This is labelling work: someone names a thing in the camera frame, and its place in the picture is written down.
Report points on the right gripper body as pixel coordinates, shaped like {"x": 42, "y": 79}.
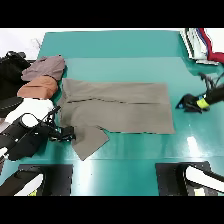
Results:
{"x": 189, "y": 102}

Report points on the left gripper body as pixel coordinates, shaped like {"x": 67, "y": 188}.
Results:
{"x": 65, "y": 133}

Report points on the grey-brown shirt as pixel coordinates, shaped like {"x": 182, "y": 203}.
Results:
{"x": 116, "y": 106}

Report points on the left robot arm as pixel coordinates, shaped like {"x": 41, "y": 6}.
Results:
{"x": 26, "y": 140}

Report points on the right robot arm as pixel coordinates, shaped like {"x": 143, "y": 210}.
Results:
{"x": 215, "y": 94}

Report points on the orange garment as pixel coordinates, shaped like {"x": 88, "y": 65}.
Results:
{"x": 38, "y": 88}

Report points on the red garment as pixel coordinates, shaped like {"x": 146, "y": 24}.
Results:
{"x": 215, "y": 53}

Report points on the white garment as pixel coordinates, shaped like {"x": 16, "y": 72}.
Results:
{"x": 196, "y": 45}

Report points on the mauve garment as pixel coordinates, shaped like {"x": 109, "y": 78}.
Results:
{"x": 45, "y": 67}

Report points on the black garment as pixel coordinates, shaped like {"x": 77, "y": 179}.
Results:
{"x": 10, "y": 71}

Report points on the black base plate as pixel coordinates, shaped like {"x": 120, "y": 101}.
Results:
{"x": 166, "y": 180}
{"x": 60, "y": 180}

